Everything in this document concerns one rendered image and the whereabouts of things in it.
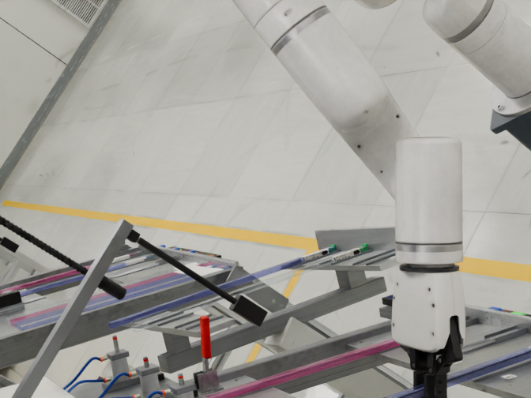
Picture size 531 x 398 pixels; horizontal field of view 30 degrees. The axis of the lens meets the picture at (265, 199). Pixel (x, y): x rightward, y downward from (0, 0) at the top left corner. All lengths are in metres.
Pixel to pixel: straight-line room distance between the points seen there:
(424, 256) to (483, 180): 1.91
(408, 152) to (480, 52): 0.62
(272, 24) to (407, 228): 0.30
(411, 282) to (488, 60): 0.68
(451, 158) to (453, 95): 2.33
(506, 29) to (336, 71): 0.65
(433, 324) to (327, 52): 0.36
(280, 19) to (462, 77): 2.39
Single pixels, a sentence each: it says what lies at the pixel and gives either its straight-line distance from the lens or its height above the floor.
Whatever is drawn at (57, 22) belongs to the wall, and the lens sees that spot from 9.15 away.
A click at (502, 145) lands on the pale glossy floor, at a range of 3.17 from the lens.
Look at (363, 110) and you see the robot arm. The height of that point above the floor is 1.18.
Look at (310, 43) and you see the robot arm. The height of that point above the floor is 1.27.
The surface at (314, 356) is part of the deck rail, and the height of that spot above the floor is 0.90.
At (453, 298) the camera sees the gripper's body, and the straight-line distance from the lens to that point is 1.24.
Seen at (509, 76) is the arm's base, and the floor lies 0.77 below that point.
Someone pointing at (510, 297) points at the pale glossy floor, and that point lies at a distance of 2.75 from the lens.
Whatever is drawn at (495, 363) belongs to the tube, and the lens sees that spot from 1.35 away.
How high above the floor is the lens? 1.70
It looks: 24 degrees down
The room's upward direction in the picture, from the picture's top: 55 degrees counter-clockwise
